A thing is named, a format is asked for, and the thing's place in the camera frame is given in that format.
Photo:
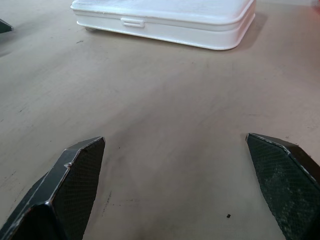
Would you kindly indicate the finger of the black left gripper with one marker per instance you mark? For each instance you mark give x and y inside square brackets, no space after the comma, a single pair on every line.
[62,195]

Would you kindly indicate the black pointed right gripper left finger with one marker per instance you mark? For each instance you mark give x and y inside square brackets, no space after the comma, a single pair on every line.
[4,26]

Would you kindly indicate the white plastic lidded box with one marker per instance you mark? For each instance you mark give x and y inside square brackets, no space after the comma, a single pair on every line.
[175,20]

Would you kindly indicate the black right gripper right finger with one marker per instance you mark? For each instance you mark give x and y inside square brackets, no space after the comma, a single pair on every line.
[287,190]

